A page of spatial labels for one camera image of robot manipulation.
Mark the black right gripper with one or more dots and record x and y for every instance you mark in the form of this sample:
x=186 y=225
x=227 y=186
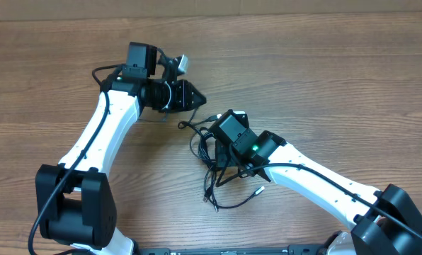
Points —
x=221 y=156

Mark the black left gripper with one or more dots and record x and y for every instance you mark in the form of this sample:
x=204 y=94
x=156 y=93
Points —
x=180 y=97

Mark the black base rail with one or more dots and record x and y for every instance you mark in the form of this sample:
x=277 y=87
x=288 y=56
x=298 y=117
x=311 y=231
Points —
x=293 y=249

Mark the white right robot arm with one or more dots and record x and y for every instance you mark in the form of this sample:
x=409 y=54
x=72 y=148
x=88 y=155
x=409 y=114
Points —
x=377 y=222

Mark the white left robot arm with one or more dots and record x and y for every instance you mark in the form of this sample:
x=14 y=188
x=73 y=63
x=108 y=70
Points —
x=75 y=203

